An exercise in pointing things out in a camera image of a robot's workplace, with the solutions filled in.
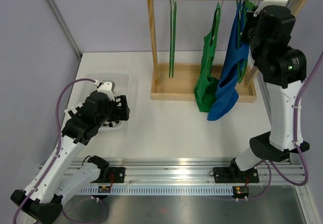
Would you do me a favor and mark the wooden clothes rack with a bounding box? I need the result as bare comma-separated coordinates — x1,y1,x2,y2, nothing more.
147,0,307,103

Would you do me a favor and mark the empty green hanger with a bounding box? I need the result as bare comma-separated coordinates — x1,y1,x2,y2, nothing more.
171,1,177,78
169,0,173,78

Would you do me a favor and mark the green hanger of striped top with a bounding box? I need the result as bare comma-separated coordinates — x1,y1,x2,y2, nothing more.
239,0,261,17

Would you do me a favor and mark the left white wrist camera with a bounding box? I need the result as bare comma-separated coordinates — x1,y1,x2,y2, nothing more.
94,80,116,101

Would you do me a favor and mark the purple cable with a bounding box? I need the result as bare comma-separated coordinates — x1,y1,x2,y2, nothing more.
12,78,108,224
252,0,323,199

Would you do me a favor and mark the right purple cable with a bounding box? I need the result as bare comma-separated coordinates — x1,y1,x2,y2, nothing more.
252,0,323,199

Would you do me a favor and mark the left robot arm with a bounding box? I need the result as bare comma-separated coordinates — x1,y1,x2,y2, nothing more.
11,91,130,223

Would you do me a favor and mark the blue tank top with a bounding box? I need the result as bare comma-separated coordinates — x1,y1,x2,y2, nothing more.
207,9,249,121

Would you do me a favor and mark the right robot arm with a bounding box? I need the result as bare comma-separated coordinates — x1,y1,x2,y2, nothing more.
229,5,310,182

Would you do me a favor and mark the empty green hanger front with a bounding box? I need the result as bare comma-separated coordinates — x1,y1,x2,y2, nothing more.
171,1,177,78

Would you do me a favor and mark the white slotted cable duct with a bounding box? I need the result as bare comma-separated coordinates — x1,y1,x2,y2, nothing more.
77,186,233,196

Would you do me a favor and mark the striped black white tank top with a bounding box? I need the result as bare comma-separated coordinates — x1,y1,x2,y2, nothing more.
64,103,122,131

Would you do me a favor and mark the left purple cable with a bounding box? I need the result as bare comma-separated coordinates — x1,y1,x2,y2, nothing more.
12,78,108,224

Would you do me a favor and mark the empty green hanger back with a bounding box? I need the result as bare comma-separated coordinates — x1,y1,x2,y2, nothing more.
169,0,173,78

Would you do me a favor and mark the green hanger of blue top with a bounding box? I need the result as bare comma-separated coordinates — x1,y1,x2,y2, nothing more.
236,1,247,83

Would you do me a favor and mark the green tank top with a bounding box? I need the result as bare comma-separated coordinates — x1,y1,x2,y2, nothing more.
193,28,222,113

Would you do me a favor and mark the white plastic basket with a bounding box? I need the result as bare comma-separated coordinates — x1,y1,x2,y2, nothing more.
69,71,130,131

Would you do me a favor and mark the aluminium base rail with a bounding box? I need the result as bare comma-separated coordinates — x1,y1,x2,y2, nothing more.
34,143,310,184

